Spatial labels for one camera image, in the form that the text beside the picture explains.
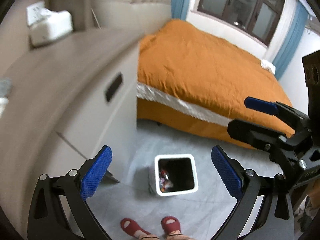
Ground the orange bed duvet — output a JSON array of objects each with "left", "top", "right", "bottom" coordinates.
[{"left": 137, "top": 20, "right": 294, "bottom": 144}]

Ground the white wall socket right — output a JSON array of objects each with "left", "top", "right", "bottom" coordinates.
[{"left": 26, "top": 1, "right": 45, "bottom": 27}]

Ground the right red slipper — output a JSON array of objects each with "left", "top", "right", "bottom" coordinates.
[{"left": 161, "top": 216, "right": 181, "bottom": 236}]

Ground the left red slipper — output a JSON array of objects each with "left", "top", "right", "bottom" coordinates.
[{"left": 120, "top": 218, "right": 150, "bottom": 239}]

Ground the blue curtain right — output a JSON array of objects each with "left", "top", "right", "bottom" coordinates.
[{"left": 272, "top": 2, "right": 309, "bottom": 80}]

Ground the grey bedside cabinet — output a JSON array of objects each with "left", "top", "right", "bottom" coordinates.
[{"left": 1, "top": 29, "right": 143, "bottom": 238}]

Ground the white tissue box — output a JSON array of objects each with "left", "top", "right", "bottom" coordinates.
[{"left": 27, "top": 8, "right": 73, "bottom": 47}]

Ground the red slipper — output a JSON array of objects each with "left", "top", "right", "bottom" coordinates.
[
  {"left": 161, "top": 216, "right": 181, "bottom": 236},
  {"left": 120, "top": 218, "right": 150, "bottom": 239}
]

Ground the white square trash bin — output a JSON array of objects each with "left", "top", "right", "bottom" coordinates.
[{"left": 149, "top": 154, "right": 199, "bottom": 197}]

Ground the dark framed window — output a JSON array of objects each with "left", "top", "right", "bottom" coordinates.
[{"left": 197, "top": 0, "right": 285, "bottom": 46}]

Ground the white pillow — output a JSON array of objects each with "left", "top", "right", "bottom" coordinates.
[{"left": 260, "top": 59, "right": 276, "bottom": 75}]

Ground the beige padded headboard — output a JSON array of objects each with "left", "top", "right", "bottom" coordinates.
[{"left": 89, "top": 0, "right": 171, "bottom": 35}]

